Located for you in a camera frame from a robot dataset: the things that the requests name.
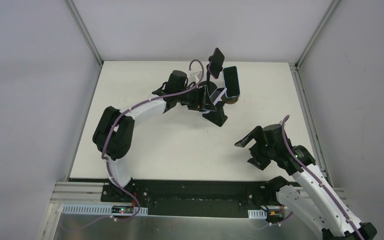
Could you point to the left aluminium frame post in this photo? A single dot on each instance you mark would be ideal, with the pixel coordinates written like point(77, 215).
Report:
point(81, 26)

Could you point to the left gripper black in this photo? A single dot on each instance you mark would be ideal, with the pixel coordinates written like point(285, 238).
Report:
point(215, 91)

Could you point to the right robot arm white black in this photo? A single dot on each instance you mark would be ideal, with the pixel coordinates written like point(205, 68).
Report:
point(323, 212)

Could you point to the white grey phone stand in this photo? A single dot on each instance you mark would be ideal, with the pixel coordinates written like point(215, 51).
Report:
point(194, 76)

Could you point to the black wedge phone stand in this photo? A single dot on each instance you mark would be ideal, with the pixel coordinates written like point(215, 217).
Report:
point(217, 117)

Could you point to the white cable duct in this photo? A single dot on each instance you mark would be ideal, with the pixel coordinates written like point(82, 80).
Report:
point(257, 214)
point(103, 210)

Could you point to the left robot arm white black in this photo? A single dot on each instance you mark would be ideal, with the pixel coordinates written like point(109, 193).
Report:
point(114, 132)

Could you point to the brown round phone stand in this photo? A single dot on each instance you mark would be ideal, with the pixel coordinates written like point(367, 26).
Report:
point(231, 100)

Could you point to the aluminium front rail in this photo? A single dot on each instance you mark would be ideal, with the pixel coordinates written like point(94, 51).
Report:
point(77, 192)

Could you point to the right aluminium frame post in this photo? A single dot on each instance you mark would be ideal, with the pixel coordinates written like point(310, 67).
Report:
point(328, 14)

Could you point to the phone with lavender case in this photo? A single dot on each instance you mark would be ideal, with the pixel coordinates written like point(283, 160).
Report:
point(216, 96)

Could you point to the left white cable duct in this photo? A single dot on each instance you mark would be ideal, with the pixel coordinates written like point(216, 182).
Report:
point(103, 210)

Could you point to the black pole phone stand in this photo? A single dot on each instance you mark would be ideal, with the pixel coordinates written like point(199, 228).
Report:
point(211, 86)

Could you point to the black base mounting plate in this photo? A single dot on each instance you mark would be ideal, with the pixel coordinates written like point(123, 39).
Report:
point(189, 198)

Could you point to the phone with purple case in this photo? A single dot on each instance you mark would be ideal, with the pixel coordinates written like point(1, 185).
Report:
point(216, 63)

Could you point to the aluminium frame post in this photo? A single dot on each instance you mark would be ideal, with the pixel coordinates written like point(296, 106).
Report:
point(81, 26)
point(328, 14)

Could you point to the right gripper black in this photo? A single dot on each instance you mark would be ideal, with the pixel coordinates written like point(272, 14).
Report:
point(256, 148)

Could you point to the phone with blue case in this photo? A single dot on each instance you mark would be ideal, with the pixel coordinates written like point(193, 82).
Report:
point(231, 82)

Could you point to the right white cable duct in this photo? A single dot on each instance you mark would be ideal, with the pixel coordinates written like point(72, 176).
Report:
point(257, 214)

